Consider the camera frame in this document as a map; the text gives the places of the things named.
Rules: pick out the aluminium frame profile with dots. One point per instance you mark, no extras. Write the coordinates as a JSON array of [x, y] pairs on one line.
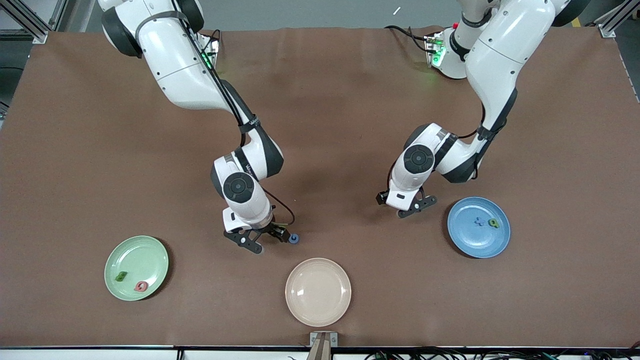
[[612, 22], [30, 27]]

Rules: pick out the red letter Q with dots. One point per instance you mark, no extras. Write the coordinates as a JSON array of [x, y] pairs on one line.
[[141, 286]]

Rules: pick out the metal connector plate green light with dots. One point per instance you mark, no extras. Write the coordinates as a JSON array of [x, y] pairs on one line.
[[214, 47], [434, 50]]

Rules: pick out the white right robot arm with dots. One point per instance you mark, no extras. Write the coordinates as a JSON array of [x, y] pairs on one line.
[[185, 75]]

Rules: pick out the brown table cover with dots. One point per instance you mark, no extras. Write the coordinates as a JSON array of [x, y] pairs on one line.
[[350, 125]]

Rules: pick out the green capital letter B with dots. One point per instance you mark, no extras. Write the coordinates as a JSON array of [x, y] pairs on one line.
[[121, 276]]

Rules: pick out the blue plate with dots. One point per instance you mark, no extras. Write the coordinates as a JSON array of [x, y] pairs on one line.
[[475, 242]]

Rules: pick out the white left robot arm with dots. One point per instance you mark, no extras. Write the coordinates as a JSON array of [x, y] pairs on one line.
[[495, 60]]

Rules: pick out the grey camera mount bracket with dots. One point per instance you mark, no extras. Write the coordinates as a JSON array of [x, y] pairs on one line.
[[323, 345]]

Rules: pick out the blue letter G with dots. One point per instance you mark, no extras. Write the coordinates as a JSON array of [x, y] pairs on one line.
[[294, 239]]

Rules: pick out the green small letter b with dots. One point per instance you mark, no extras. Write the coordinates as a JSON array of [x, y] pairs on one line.
[[494, 223]]

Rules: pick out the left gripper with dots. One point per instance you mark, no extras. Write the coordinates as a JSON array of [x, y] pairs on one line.
[[379, 198]]

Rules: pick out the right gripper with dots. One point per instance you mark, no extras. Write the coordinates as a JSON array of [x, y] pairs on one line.
[[273, 229]]

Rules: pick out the beige plate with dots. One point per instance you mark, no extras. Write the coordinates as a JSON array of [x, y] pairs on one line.
[[318, 292]]

